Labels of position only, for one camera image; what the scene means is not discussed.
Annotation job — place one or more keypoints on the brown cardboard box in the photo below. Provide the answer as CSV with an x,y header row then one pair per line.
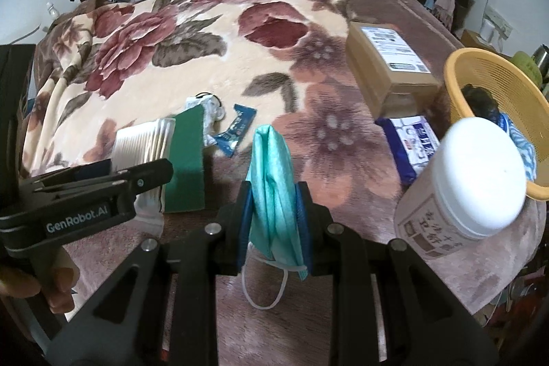
x,y
386,70

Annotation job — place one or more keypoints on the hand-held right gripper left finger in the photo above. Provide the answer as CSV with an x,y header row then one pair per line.
x,y
244,220

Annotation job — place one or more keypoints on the white labelled jar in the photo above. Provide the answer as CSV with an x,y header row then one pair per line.
x,y
472,177

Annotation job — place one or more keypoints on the white wall socket strip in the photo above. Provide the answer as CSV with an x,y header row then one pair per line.
x,y
499,21

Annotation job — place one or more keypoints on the steel kettle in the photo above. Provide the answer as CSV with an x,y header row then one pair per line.
x,y
541,57

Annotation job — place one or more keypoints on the small cardboard carton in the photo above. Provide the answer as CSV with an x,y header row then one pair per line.
x,y
472,39

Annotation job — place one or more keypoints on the small blue wrapper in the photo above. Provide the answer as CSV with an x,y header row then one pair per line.
x,y
236,126

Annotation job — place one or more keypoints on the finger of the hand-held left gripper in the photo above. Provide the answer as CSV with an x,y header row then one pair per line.
x,y
92,168
154,173

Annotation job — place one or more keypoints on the person's left hand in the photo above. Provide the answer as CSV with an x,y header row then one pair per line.
x,y
64,280

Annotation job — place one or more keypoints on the clear plastic bottle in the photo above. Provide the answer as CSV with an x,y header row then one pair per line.
x,y
52,11

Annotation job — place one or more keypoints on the blue white striped cloth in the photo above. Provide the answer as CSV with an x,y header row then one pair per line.
x,y
525,151

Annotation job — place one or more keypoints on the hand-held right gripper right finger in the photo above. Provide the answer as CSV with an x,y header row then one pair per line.
x,y
303,228

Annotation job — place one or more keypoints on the small white jug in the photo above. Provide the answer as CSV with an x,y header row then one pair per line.
x,y
486,30

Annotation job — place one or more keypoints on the black ribbed case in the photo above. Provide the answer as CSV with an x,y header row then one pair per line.
x,y
15,113

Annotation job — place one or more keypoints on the black mesh hair net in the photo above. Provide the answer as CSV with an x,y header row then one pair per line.
x,y
478,100

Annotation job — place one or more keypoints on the green face mask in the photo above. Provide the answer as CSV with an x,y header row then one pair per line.
x,y
270,186

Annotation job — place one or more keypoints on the green scouring pad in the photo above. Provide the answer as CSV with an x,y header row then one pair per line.
x,y
186,168

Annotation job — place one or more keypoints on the yellow plastic basket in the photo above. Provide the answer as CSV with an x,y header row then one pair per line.
x,y
454,91

